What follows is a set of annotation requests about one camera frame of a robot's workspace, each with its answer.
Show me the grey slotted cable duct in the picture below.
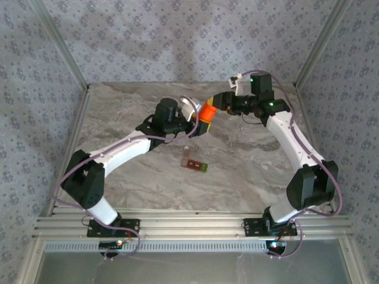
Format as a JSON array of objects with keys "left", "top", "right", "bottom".
[{"left": 43, "top": 239, "right": 269, "bottom": 254}]

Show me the orange pill bottle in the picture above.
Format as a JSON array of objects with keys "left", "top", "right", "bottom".
[{"left": 197, "top": 105, "right": 216, "bottom": 124}]

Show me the small LED circuit board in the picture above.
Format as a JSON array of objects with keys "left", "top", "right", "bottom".
[
  {"left": 98, "top": 240, "right": 124, "bottom": 250},
  {"left": 265, "top": 240, "right": 287, "bottom": 250}
]

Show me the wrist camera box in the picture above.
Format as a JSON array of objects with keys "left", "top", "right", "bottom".
[
  {"left": 229, "top": 75, "right": 245, "bottom": 96},
  {"left": 179, "top": 95, "right": 200, "bottom": 121}
]

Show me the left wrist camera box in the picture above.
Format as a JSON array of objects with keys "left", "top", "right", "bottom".
[{"left": 179, "top": 95, "right": 200, "bottom": 121}]

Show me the thin black wire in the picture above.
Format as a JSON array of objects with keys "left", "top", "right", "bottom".
[{"left": 241, "top": 114, "right": 266, "bottom": 127}]

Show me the grey metal panel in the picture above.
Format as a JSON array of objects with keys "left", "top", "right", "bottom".
[{"left": 35, "top": 251, "right": 353, "bottom": 284}]

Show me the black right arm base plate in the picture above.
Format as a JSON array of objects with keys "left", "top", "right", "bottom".
[{"left": 243, "top": 218, "right": 298, "bottom": 237}]

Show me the aluminium frame post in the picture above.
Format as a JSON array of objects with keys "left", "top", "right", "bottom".
[
  {"left": 294, "top": 0, "right": 355, "bottom": 88},
  {"left": 29, "top": 0, "right": 91, "bottom": 89}
]

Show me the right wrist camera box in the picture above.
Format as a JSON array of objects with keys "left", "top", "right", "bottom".
[{"left": 229, "top": 75, "right": 245, "bottom": 96}]

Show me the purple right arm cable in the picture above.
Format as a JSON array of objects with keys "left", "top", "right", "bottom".
[{"left": 238, "top": 69, "right": 344, "bottom": 261}]

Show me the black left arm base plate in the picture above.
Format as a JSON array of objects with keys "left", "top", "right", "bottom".
[{"left": 86, "top": 218, "right": 141, "bottom": 238}]

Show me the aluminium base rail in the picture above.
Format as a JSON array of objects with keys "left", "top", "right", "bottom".
[{"left": 31, "top": 206, "right": 355, "bottom": 241}]

